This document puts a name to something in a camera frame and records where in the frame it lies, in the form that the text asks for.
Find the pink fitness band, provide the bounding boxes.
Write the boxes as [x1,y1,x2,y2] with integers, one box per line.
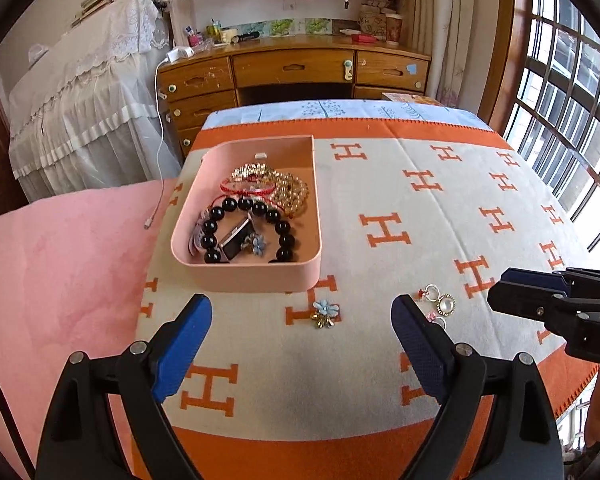
[189,210,257,264]

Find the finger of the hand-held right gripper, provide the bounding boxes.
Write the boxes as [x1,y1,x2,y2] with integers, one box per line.
[500,268,600,294]
[487,282,583,329]

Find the white lace furniture cover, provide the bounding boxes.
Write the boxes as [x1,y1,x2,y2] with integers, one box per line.
[7,0,182,202]

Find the pink plush blanket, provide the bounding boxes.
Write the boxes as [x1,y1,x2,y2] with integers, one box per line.
[0,177,182,480]

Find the white pearl necklace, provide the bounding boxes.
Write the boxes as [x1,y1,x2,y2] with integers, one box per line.
[272,172,311,219]

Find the black bead bracelet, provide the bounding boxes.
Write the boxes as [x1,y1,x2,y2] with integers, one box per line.
[199,197,297,266]

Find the patterned round container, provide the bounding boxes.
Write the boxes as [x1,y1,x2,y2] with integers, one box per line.
[358,4,389,39]

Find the blue flower earring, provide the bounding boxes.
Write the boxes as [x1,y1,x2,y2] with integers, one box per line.
[310,299,342,330]
[243,232,269,257]

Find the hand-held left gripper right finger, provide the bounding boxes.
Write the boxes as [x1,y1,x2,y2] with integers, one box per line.
[390,294,566,480]

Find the light blue patterned sheet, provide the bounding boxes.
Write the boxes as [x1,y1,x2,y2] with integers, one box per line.
[190,99,492,134]

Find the beige curtain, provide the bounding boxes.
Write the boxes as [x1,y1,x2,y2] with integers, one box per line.
[414,0,516,111]

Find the orange magazine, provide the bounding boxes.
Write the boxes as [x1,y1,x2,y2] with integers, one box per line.
[381,91,444,109]

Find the orange patterned blanket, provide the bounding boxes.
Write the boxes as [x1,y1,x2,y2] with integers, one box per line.
[130,122,600,480]

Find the red patterned cup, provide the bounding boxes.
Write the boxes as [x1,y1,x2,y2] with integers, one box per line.
[384,13,404,45]

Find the pink plastic box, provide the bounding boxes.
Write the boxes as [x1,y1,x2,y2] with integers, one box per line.
[170,135,324,293]

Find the window with wooden grid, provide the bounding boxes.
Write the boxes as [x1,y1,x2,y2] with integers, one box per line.
[500,0,600,257]

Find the red string bracelet gold charm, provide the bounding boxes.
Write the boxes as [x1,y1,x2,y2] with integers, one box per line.
[220,175,277,197]

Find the wooden desk with drawers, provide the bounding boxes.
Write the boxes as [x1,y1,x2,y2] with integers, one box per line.
[156,35,434,162]

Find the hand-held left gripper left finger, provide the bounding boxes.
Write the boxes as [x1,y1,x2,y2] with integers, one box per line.
[35,294,213,480]

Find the white charging cable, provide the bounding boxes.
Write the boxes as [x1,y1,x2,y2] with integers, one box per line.
[143,60,174,231]

